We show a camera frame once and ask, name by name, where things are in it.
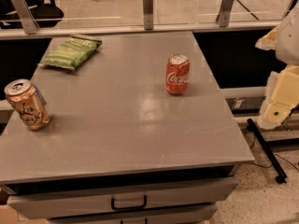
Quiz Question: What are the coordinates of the left metal bracket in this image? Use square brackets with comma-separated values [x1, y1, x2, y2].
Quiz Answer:
[10, 0, 39, 35]

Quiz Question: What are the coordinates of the grey upper drawer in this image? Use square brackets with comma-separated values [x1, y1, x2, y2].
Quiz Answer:
[7, 176, 238, 219]

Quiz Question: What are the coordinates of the grey lower drawer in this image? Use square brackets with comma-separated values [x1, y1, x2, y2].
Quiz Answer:
[48, 204, 217, 224]

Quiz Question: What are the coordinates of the black floor cable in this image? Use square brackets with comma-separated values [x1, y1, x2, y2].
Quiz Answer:
[249, 133, 299, 173]

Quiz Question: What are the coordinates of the green jalapeno chip bag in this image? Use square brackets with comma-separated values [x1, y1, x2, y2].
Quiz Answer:
[39, 35, 102, 71]

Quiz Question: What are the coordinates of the orange LaCroix can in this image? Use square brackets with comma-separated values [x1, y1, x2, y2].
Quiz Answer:
[4, 79, 51, 131]

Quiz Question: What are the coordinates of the black drawer handle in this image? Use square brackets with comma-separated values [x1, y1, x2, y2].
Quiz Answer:
[110, 195, 148, 212]

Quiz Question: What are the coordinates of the red Coca-Cola can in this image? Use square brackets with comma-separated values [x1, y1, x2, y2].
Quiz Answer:
[165, 54, 190, 95]

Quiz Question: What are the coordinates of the black metal floor bar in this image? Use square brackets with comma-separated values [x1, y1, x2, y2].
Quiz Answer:
[247, 119, 287, 184]

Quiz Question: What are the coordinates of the grey drawer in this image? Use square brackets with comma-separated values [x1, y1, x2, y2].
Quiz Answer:
[48, 204, 217, 224]
[7, 176, 238, 219]

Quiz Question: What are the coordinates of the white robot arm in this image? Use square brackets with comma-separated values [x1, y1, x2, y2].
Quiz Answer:
[255, 8, 299, 130]

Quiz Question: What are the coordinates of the middle metal bracket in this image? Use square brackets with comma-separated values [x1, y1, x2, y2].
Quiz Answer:
[142, 0, 153, 30]

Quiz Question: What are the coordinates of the black office chair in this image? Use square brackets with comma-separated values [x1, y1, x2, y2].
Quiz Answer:
[0, 0, 64, 29]

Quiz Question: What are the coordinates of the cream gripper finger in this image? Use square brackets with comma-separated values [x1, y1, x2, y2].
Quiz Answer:
[255, 26, 278, 50]
[257, 64, 299, 130]

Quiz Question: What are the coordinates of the metal bracket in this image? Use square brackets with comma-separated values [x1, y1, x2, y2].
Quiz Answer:
[216, 0, 234, 27]
[142, 0, 153, 30]
[10, 0, 39, 35]

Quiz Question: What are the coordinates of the glass barrier panel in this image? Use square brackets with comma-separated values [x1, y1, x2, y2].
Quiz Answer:
[0, 0, 299, 30]

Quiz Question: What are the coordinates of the right metal bracket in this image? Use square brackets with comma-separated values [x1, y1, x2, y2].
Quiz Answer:
[216, 0, 234, 27]

